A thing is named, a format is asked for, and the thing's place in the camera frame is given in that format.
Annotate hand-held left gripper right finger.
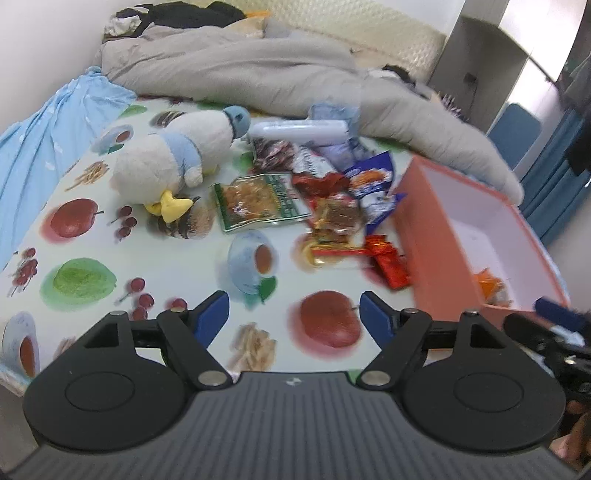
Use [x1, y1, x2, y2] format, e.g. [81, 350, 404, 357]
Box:
[359, 291, 511, 388]

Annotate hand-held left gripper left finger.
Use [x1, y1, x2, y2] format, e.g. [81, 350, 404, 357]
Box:
[76, 292, 232, 391]

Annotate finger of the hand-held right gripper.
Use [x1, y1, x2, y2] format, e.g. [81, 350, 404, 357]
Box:
[503, 313, 591, 402]
[534, 298, 591, 344]

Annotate orange snack packet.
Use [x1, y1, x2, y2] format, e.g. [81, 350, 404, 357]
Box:
[472, 269, 514, 308]

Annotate orange cardboard box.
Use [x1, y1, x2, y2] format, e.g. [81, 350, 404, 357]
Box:
[392, 154, 572, 329]

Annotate blue and white snack packet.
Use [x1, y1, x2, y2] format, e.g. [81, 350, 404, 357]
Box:
[344, 151, 408, 225]

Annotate dark red snack packet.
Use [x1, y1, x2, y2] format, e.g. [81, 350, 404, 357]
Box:
[292, 171, 352, 198]

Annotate person's right hand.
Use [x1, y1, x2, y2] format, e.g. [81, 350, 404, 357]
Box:
[554, 399, 591, 468]

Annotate orange-red snack packet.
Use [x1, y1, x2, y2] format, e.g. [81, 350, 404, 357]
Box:
[364, 234, 413, 290]

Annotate yellow snack packet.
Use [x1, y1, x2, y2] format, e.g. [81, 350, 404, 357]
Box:
[301, 230, 371, 269]

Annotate clear brown snack packet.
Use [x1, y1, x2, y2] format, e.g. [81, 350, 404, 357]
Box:
[313, 196, 364, 235]

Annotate green snack packet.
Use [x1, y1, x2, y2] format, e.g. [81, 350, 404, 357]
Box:
[211, 173, 314, 234]

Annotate blue curtain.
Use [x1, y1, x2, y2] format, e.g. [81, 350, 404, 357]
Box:
[521, 107, 591, 246]

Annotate brown and white snack packet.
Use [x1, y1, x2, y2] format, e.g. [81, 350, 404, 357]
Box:
[252, 137, 334, 180]

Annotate white plush duck toy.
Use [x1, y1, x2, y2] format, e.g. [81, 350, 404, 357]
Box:
[110, 105, 253, 225]

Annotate blue chair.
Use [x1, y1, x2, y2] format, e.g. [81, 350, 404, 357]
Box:
[486, 102, 542, 170]

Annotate white tube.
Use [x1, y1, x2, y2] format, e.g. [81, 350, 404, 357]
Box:
[248, 119, 350, 145]

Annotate light blue snack packet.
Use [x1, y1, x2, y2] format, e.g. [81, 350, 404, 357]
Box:
[308, 102, 362, 136]

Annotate striped cloth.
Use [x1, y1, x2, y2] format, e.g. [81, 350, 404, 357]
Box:
[438, 91, 464, 121]

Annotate dark hanging clothing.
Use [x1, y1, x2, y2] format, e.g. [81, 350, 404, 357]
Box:
[555, 44, 591, 177]

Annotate dark cloth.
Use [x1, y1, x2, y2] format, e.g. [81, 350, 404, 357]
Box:
[380, 64, 431, 99]

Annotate light blue blanket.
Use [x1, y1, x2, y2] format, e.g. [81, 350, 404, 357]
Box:
[0, 66, 138, 274]

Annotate grey duvet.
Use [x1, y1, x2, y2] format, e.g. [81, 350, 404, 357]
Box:
[98, 22, 526, 205]

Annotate grey shelf unit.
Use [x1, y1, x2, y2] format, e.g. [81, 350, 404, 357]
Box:
[426, 15, 583, 136]

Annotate beige quilted headboard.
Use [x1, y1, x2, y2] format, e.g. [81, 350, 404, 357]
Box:
[189, 0, 447, 75]

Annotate yellow pillow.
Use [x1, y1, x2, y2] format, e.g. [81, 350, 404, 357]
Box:
[235, 11, 271, 38]

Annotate black clothes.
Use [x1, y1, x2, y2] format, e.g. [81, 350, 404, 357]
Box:
[112, 1, 249, 34]

